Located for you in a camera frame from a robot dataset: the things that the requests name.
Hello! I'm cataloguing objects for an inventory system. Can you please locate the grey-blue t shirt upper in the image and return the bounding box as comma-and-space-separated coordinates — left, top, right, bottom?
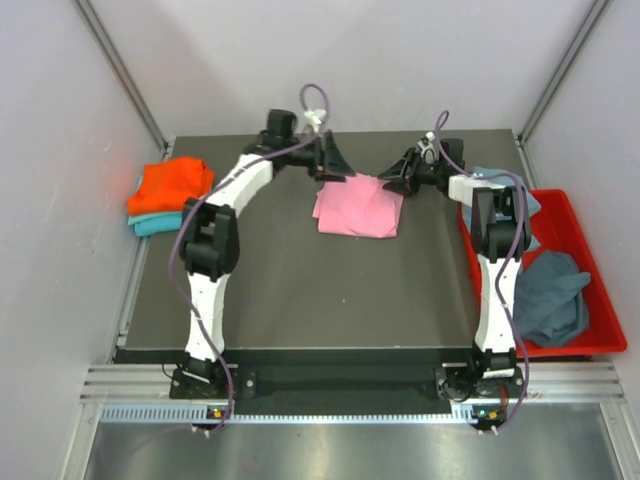
461, 166, 542, 253

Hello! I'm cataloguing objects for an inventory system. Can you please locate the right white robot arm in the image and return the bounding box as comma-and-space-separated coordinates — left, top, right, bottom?
378, 132, 531, 396

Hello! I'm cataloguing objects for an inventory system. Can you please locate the grey-blue t shirt lower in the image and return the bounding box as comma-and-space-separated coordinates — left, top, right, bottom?
513, 250, 592, 348

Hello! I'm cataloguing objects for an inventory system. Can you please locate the pink t shirt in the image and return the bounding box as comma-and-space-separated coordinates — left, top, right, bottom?
312, 174, 404, 239

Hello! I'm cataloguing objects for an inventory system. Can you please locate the left aluminium frame post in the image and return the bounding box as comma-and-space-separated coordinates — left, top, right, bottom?
71, 0, 170, 152

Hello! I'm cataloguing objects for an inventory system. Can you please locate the aluminium frame post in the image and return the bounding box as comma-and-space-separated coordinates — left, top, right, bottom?
71, 0, 170, 152
516, 0, 612, 148

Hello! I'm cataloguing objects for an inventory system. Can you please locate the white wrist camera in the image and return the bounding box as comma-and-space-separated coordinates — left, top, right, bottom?
416, 131, 439, 165
303, 109, 328, 135

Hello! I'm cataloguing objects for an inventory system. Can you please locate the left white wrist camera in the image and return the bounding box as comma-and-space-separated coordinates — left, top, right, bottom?
303, 109, 328, 135

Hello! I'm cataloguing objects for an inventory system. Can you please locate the grey-blue t shirt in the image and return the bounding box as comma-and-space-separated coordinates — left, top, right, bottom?
461, 166, 542, 253
513, 250, 592, 348

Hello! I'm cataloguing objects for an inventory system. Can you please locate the red plastic bin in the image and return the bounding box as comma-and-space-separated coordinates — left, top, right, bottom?
458, 190, 627, 357

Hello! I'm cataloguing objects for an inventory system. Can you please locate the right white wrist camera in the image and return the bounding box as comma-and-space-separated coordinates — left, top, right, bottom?
416, 131, 439, 165

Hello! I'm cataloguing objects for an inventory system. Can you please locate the folded orange t shirt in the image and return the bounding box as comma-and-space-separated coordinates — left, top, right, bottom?
127, 157, 215, 216

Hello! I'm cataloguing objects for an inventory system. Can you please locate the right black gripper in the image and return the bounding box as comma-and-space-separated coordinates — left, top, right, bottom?
378, 148, 444, 197

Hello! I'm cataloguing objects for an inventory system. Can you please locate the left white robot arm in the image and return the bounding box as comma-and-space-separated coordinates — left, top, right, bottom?
171, 109, 355, 397

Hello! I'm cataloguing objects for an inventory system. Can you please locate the right aluminium frame post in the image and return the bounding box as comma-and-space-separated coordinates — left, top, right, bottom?
516, 0, 612, 148

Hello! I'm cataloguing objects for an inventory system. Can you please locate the front aluminium frame rail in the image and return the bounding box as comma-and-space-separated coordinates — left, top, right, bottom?
80, 362, 625, 403

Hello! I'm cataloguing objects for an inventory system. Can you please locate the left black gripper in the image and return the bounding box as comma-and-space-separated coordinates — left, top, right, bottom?
283, 130, 355, 183

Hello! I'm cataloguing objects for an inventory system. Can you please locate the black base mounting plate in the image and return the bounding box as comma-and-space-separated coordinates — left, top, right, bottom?
113, 347, 524, 414

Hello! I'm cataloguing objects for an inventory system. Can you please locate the folded teal t shirt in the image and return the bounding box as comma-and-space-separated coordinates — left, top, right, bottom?
127, 211, 182, 237

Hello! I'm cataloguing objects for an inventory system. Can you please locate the grey slotted cable duct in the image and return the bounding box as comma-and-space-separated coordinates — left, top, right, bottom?
100, 404, 499, 425

